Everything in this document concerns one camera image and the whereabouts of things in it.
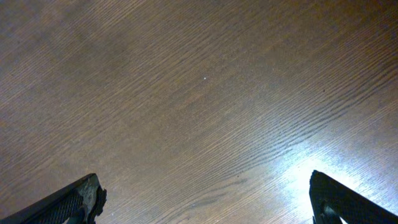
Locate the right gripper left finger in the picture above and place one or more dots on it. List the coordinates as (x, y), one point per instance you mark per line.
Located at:
(78, 203)

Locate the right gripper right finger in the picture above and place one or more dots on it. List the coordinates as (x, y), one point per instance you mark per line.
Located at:
(335, 203)

